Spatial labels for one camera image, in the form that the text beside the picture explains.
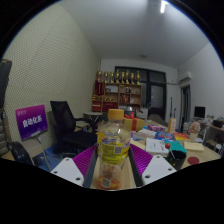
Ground wooden side desk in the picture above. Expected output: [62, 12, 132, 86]
[203, 123, 224, 156]

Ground small round table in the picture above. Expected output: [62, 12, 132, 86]
[83, 111, 104, 123]

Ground clear yellow-capped drink bottle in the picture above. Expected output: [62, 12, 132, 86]
[96, 108, 132, 191]

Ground pale yellow flat box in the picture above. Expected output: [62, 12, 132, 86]
[183, 141, 205, 153]

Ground red lollipop on white stick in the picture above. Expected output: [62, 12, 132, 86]
[164, 142, 177, 160]

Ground yellow gift box red ribbon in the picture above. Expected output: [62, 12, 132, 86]
[123, 112, 146, 132]

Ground black cup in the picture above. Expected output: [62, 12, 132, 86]
[165, 149, 188, 171]

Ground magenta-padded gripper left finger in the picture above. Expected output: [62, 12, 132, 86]
[50, 143, 100, 190]

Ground blue printed package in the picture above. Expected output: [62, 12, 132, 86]
[154, 130, 176, 141]

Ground purple package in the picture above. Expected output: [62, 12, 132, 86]
[147, 124, 167, 133]

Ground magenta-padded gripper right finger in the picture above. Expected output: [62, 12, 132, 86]
[128, 143, 177, 188]

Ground dark framed glass door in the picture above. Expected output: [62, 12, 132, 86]
[114, 66, 167, 121]

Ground wooden shelf unit with trophies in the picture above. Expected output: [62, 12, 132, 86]
[91, 69, 143, 114]

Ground white printed paper sheet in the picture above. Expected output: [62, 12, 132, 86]
[144, 137, 170, 156]

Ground tall yellow carton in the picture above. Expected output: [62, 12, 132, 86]
[167, 117, 178, 134]

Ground pink flowers in white pot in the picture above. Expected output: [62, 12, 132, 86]
[188, 121, 202, 143]

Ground purple sign on stand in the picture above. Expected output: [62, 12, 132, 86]
[14, 104, 52, 172]

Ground computer monitor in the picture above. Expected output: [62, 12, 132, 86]
[193, 105, 207, 120]

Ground ceiling tube light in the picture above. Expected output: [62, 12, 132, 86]
[159, 0, 169, 14]

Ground teal book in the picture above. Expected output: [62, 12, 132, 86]
[163, 139, 188, 154]

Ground orange red book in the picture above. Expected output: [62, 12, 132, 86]
[173, 132, 192, 142]

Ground white wall air conditioner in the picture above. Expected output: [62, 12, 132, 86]
[178, 70, 194, 84]

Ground black office chair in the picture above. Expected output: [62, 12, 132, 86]
[49, 100, 101, 156]

